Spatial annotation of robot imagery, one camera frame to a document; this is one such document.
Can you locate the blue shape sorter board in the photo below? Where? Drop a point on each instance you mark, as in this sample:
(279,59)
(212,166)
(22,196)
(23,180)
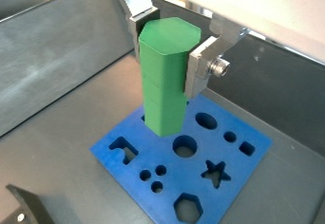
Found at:
(184,177)

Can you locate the black bracket corner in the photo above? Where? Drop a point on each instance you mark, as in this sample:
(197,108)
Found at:
(31,211)

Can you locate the grey metal bin wall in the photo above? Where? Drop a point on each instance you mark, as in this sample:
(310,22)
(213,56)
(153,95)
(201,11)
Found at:
(58,42)

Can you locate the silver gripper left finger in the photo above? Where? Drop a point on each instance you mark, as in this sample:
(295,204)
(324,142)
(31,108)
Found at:
(140,12)

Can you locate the green hexagonal prism block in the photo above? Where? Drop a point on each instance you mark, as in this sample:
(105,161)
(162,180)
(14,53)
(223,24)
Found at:
(166,40)

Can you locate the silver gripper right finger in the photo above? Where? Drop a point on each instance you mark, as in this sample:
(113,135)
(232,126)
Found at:
(205,62)

